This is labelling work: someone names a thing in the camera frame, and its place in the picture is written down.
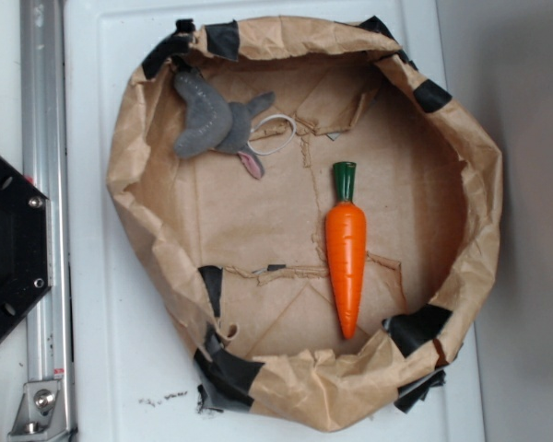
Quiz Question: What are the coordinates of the white elastic loop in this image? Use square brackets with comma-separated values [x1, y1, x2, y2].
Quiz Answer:
[246, 113, 297, 157]

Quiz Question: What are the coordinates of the gray plush bunny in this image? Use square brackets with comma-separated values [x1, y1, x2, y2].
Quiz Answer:
[173, 71, 276, 180]

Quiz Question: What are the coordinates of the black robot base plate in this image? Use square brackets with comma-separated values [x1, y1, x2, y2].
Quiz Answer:
[0, 156, 51, 343]

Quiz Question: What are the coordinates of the metal corner bracket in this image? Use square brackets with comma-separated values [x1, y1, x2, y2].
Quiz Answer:
[7, 379, 67, 441]

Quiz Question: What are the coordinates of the orange plastic carrot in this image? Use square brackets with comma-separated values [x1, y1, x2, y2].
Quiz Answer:
[325, 161, 367, 339]

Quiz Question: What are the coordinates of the brown paper bag tray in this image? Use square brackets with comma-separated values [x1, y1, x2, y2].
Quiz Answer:
[107, 17, 503, 432]

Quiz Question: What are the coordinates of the aluminum extrusion rail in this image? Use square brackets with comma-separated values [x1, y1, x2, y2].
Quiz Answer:
[19, 0, 74, 383]

